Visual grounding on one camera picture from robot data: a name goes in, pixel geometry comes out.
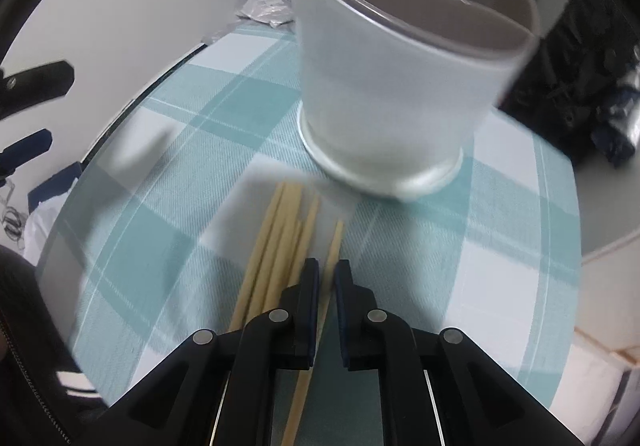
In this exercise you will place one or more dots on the person's dark jacket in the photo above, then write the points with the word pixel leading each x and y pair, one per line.
pixel 30 351

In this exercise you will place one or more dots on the white utensil holder cup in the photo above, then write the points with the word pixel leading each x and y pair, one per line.
pixel 380 100

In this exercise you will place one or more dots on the flat blue box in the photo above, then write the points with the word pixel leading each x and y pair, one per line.
pixel 50 186

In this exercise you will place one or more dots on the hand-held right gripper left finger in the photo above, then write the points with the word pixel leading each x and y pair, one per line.
pixel 312 306

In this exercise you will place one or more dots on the thin wooden chopstick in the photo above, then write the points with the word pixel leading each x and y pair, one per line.
pixel 336 246

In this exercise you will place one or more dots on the white plastic bag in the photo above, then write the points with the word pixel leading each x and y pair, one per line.
pixel 42 226

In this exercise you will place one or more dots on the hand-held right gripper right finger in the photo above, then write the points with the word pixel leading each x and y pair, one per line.
pixel 342 311

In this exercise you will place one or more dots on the black hanging coat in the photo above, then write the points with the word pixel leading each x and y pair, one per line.
pixel 565 75

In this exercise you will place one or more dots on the silver folded umbrella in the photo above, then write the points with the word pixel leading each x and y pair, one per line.
pixel 622 125

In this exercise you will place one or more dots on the teal checkered tablecloth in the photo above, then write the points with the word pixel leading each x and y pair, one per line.
pixel 175 150

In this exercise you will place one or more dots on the pile of wooden chopsticks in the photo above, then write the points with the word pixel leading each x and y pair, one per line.
pixel 270 246

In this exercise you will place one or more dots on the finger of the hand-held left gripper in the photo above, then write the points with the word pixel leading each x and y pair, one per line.
pixel 30 145
pixel 40 83

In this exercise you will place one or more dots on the clear plastic bag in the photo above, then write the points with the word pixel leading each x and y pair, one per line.
pixel 265 8

